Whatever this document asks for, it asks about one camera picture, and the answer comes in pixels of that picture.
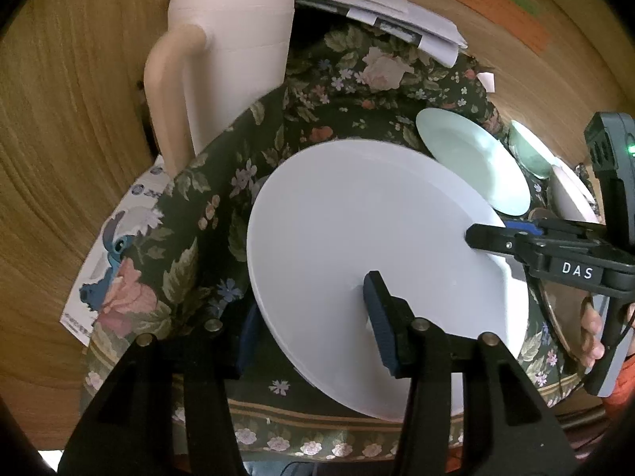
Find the pale green bowl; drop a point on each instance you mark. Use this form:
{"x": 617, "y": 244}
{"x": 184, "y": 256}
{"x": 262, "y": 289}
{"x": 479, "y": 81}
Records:
{"x": 531, "y": 151}

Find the person's right hand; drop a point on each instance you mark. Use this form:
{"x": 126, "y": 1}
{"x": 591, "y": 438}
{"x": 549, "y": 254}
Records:
{"x": 591, "y": 332}

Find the stack of white papers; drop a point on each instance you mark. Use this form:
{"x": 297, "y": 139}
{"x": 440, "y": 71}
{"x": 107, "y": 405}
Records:
{"x": 377, "y": 0}

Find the cartoon print paper sheet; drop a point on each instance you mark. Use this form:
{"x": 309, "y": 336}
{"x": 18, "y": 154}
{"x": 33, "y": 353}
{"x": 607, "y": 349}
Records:
{"x": 114, "y": 238}

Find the pale green plate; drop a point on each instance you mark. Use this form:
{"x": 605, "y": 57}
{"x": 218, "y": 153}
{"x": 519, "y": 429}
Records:
{"x": 471, "y": 158}

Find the person's right forearm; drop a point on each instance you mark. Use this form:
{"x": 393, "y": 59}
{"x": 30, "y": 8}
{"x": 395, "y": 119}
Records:
{"x": 622, "y": 377}

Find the large white plate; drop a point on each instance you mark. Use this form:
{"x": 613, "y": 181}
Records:
{"x": 357, "y": 238}

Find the orange paper note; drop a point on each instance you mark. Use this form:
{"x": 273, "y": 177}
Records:
{"x": 506, "y": 7}

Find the dark floral tablecloth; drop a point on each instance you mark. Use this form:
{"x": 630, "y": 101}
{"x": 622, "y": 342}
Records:
{"x": 307, "y": 109}

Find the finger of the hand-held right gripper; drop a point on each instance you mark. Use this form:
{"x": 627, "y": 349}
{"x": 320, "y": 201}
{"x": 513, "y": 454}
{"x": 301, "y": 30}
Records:
{"x": 501, "y": 243}
{"x": 570, "y": 228}

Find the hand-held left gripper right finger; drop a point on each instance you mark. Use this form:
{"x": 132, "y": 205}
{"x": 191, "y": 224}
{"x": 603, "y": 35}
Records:
{"x": 379, "y": 317}

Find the pale pink pitcher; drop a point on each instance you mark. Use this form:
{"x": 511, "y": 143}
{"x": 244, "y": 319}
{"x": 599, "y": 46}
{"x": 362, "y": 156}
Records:
{"x": 238, "y": 69}

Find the small white bowl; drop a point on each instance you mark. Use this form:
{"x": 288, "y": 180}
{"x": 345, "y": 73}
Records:
{"x": 573, "y": 193}

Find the small white paper box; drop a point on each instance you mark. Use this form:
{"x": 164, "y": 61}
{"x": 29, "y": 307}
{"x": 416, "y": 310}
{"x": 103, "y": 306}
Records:
{"x": 487, "y": 82}

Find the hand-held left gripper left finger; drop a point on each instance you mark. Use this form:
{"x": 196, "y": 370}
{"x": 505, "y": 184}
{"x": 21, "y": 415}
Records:
{"x": 248, "y": 347}

